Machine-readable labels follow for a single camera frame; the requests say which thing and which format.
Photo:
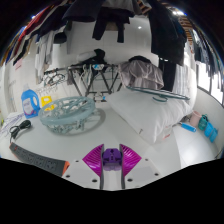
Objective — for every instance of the clothes hanging by window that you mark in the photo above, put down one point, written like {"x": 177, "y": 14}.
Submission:
{"x": 205, "y": 46}

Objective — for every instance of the white pillow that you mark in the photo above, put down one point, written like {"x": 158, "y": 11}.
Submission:
{"x": 150, "y": 116}

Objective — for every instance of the row of colourful hanging clothes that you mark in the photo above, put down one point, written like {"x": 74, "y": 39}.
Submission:
{"x": 11, "y": 46}

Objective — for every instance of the pale green round clip hanger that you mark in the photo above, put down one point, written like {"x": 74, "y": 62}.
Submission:
{"x": 66, "y": 111}

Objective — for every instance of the dark hanging clothes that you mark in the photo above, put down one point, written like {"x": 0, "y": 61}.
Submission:
{"x": 163, "y": 30}

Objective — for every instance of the yellow container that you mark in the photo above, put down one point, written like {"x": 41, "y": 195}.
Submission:
{"x": 46, "y": 101}

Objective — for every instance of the blue detergent bottle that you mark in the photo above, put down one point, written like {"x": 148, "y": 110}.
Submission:
{"x": 30, "y": 105}

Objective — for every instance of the black folding drying rack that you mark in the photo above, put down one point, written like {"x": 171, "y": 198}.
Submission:
{"x": 93, "y": 80}

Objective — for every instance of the ceiling light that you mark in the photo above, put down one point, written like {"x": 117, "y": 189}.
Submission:
{"x": 178, "y": 13}

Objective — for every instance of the white and black laundry pile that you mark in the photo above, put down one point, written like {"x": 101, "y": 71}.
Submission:
{"x": 91, "y": 56}

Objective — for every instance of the grey garment on rack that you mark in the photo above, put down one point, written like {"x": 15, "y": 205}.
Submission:
{"x": 141, "y": 75}

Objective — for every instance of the white hanging clothes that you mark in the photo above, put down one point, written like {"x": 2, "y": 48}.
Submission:
{"x": 45, "y": 53}

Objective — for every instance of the blue brush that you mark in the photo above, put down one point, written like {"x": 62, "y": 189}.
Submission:
{"x": 188, "y": 127}

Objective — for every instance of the window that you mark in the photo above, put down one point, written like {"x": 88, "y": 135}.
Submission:
{"x": 208, "y": 83}

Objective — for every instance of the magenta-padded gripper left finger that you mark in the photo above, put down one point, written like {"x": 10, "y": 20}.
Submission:
{"x": 93, "y": 161}

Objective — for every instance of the pink bucket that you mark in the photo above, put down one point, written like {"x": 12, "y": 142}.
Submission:
{"x": 195, "y": 119}

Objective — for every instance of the black power strip orange ends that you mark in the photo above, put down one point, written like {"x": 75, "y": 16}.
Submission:
{"x": 36, "y": 159}

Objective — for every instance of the purple charger block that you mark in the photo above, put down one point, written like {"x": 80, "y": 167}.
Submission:
{"x": 111, "y": 159}

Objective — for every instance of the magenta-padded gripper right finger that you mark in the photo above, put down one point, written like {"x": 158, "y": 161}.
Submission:
{"x": 130, "y": 160}

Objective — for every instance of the teal bucket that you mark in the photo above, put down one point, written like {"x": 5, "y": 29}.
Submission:
{"x": 203, "y": 122}

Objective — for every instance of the red hanging shirt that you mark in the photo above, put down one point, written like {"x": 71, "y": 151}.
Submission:
{"x": 35, "y": 20}

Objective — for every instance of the pink wall sign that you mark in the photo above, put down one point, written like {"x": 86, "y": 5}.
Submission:
{"x": 18, "y": 64}

